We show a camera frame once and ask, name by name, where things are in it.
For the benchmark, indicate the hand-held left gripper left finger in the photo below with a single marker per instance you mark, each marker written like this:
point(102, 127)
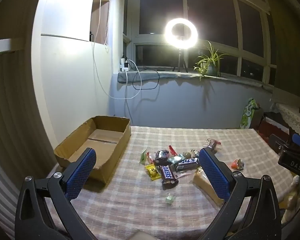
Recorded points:
point(81, 172)

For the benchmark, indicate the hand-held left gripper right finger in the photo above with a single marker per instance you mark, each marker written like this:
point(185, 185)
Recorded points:
point(213, 172)

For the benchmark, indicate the packaged white bread slices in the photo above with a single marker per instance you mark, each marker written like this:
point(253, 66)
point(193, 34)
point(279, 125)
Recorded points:
point(202, 182)

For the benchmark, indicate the dark blue chocolate bar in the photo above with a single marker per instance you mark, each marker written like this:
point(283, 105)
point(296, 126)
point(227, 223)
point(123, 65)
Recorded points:
point(187, 163)

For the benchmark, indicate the teal snack packet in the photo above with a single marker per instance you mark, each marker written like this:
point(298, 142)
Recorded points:
point(176, 160)

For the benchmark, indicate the cardboard box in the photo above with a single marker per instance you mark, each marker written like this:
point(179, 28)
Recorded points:
point(100, 135)

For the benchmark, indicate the brown chocolate bar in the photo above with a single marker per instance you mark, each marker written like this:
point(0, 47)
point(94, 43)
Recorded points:
point(168, 173)

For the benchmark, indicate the red snack stick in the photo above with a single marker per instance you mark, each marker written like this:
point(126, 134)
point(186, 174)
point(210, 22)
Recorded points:
point(172, 150)

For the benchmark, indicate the person's right hand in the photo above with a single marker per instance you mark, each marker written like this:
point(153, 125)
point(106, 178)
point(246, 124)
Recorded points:
point(291, 197)

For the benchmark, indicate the lace cloth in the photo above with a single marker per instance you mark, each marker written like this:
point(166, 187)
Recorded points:
point(295, 117)

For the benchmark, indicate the orange colourful candy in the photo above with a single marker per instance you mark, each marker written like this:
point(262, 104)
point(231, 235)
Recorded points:
point(238, 164)

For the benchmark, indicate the small dark candy packet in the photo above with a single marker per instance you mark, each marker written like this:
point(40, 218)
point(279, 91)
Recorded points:
point(195, 153)

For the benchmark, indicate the clear red candy bag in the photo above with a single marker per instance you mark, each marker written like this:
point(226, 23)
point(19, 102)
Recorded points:
point(211, 143)

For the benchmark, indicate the round beige candy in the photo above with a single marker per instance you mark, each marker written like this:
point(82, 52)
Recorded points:
point(186, 154)

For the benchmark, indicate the small green candy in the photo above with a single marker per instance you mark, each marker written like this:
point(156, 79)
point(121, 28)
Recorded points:
point(170, 198)

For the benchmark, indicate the green cartoon bag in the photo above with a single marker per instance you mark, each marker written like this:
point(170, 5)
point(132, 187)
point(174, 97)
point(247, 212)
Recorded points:
point(247, 115)

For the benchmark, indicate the yellow snack packet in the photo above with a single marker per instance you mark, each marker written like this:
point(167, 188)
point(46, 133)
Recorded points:
point(152, 172)

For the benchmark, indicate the green candy wrapper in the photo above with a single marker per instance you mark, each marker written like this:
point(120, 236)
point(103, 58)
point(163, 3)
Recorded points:
point(143, 157)

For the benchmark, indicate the plaid blanket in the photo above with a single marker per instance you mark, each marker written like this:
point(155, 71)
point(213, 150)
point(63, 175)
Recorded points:
point(140, 205)

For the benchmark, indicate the grey windowsill cloth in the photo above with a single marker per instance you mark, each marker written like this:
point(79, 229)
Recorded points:
point(170, 74)

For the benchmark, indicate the potted spider plant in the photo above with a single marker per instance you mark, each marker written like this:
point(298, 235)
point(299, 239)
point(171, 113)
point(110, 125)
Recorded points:
point(210, 60)

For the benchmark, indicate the white power strip with chargers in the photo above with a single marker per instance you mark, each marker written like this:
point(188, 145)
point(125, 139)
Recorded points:
point(125, 66)

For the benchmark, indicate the black tripod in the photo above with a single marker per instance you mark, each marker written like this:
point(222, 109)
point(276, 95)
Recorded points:
point(180, 57)

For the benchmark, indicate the window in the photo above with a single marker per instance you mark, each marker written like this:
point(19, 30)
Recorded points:
point(215, 10)

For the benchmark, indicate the wooden shelf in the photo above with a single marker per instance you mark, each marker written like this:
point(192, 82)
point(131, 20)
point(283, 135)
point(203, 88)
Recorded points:
point(100, 17)

